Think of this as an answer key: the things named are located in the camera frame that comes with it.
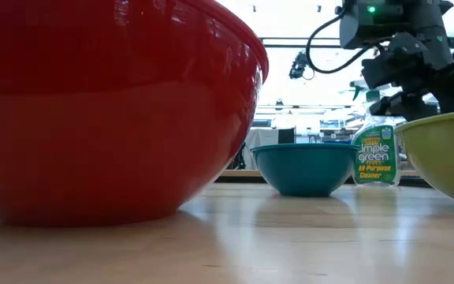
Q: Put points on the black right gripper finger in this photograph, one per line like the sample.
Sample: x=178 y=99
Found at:
x=402 y=106

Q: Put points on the Simple Green spray bottle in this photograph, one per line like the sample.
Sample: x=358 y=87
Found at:
x=376 y=158

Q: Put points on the yellow-green bowl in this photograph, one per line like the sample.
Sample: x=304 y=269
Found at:
x=443 y=154

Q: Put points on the small teal bowl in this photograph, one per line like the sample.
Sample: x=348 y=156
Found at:
x=305 y=169

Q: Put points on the black background chair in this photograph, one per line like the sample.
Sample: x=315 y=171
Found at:
x=287 y=135

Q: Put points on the white draped background table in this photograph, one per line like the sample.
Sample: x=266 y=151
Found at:
x=264 y=148

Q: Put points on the large red bowl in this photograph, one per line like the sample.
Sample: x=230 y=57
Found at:
x=105 y=118

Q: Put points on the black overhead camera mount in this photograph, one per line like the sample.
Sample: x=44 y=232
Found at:
x=298 y=65

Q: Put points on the black overhead rail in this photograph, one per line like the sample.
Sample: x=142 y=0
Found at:
x=302 y=42

